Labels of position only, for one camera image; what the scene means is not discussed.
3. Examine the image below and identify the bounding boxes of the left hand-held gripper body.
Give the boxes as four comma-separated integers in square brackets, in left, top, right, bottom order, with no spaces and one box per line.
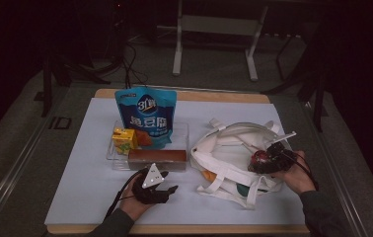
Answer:
[131,162,171,205]

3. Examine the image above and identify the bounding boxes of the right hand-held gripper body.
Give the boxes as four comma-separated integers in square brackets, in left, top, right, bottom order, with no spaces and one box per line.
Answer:
[265,130,300,173]

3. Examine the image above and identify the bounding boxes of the red can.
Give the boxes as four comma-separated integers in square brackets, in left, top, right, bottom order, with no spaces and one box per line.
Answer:
[248,149,275,175]

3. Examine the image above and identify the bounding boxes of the brown carton box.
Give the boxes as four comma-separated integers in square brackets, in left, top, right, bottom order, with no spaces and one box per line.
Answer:
[127,149,188,172]

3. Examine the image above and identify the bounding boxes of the white tote bag coloured shapes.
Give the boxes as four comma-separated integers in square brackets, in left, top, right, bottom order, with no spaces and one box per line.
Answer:
[188,118,300,210]

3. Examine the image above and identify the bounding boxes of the clear plastic tray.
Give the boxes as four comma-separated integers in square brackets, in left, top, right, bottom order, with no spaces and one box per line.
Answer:
[106,119,191,173]

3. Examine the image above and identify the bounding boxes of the blue snack pouch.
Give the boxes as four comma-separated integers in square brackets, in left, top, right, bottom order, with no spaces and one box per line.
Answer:
[113,86,179,148]

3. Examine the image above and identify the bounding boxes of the person's left hand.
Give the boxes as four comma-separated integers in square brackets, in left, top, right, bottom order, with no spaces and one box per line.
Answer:
[118,178,157,222]

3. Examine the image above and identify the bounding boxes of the person's right hand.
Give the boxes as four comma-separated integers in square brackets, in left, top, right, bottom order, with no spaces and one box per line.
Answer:
[270,149,318,196]

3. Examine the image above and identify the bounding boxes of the white table mat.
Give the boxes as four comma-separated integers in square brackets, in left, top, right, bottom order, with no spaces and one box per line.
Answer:
[44,97,308,227]

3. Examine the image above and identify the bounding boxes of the floor socket plate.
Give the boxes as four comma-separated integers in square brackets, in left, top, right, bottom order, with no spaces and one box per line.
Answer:
[48,116,73,130]

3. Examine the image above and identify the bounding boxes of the black floor stand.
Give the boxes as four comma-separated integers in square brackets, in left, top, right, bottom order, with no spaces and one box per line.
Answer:
[34,55,112,119]

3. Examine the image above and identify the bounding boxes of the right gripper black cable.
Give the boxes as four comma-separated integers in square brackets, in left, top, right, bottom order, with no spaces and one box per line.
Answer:
[285,151,321,193]

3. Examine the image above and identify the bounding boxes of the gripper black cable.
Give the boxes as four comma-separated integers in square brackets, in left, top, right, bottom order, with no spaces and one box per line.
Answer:
[103,167,143,222]
[285,151,321,193]

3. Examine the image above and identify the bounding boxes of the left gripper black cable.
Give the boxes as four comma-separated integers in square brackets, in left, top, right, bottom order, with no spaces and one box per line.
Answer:
[103,167,143,222]

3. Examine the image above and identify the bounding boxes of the metal floor rail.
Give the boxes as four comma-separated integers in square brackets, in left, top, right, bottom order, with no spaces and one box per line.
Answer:
[312,123,370,237]
[0,107,62,233]

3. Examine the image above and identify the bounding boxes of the black floor cables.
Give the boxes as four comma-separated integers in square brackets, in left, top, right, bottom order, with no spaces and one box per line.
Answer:
[108,40,150,91]

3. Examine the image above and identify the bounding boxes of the white metal stand frame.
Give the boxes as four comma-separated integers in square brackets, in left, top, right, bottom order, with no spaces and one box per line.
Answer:
[172,0,269,83]

